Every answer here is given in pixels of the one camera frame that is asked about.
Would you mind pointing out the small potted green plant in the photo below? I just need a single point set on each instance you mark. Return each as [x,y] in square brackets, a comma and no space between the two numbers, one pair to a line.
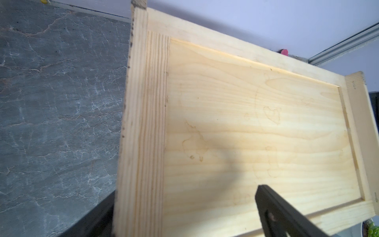
[369,229]

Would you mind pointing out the aluminium frame corner post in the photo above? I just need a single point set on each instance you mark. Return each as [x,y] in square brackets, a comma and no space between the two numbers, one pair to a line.
[355,42]

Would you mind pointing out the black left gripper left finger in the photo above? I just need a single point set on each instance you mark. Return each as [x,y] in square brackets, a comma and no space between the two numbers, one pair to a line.
[97,223]

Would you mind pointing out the light wooden two-tier shelf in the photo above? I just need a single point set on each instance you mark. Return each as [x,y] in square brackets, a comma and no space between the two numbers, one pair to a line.
[208,120]

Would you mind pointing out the pink small object at wall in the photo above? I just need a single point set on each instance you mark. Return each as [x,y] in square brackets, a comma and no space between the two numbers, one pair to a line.
[284,52]

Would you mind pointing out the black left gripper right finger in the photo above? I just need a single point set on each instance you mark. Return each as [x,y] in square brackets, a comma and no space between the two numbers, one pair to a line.
[280,219]

